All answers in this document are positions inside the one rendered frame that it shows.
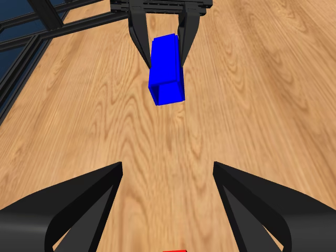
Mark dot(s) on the blue hollow socket block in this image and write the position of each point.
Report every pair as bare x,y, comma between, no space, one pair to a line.
164,63

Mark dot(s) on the thin red peg bar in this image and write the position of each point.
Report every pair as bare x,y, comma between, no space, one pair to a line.
174,251

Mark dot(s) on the black table frame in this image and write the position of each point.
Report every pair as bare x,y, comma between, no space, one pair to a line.
52,18

